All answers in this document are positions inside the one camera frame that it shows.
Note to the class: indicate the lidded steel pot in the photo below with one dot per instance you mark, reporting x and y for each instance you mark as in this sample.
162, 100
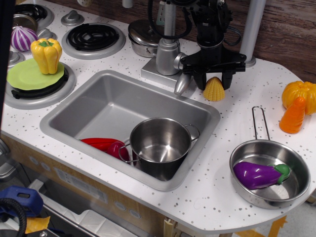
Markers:
144, 40

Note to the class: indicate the red toy chili pepper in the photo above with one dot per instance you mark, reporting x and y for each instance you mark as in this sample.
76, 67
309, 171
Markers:
110, 146

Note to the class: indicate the orange toy carrot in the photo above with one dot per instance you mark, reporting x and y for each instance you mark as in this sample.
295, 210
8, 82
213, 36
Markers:
293, 118

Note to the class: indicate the steel pot in sink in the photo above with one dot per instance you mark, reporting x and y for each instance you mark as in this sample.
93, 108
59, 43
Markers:
159, 146

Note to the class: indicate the yellow toy bell pepper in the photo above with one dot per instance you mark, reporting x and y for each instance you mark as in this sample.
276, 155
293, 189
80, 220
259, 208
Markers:
47, 53

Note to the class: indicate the back left stove burner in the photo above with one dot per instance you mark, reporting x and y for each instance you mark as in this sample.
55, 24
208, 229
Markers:
41, 14

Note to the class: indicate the grey stove knob top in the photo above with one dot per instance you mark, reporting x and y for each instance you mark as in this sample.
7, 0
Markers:
72, 19

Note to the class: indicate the yellow tape piece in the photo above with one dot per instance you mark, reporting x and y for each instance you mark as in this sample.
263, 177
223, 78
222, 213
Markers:
35, 224

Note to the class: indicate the grey stove knob middle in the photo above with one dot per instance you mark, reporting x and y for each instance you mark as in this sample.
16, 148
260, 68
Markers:
46, 34

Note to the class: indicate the grey support pole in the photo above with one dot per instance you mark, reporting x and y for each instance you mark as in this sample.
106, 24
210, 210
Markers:
251, 30

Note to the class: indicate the grey stove knob left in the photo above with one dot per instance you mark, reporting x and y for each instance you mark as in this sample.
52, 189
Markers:
15, 58

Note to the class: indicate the yellow toy corn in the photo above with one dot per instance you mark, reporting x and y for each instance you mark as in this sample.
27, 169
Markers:
214, 90

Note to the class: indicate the grey stove knob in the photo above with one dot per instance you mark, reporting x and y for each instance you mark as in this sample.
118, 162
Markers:
15, 58
72, 19
46, 34

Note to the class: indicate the toy oven door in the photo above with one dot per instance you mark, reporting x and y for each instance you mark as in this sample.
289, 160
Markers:
79, 193

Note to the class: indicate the grey toy sink basin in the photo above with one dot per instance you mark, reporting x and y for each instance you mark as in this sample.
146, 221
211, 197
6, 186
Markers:
110, 105

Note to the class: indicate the silver toy faucet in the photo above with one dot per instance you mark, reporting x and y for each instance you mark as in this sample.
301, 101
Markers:
165, 67

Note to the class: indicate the back right stove burner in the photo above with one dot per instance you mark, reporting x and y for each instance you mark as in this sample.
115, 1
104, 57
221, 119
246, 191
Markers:
92, 41

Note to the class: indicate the orange toy pumpkin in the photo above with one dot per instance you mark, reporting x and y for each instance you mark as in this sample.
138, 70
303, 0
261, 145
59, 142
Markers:
296, 89

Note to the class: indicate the steel pot lid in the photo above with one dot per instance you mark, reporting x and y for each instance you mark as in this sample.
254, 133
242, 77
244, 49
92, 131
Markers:
25, 21

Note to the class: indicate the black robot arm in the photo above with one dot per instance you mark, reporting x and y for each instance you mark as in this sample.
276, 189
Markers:
212, 19

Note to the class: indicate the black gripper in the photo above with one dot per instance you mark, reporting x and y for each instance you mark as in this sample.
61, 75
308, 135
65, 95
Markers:
214, 60

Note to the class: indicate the blue clamp handle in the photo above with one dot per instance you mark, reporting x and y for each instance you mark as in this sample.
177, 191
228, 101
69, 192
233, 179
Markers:
29, 199

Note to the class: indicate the purple toy eggplant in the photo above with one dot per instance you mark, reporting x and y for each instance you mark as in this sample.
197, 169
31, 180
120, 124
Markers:
255, 176

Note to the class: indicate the green toy plate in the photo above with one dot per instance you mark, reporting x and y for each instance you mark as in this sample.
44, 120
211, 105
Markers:
26, 75

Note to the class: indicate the steel frying pan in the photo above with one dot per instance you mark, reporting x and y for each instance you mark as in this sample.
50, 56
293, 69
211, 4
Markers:
266, 152

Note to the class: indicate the purple striped toy onion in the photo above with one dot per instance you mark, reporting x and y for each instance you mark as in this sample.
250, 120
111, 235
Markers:
22, 38

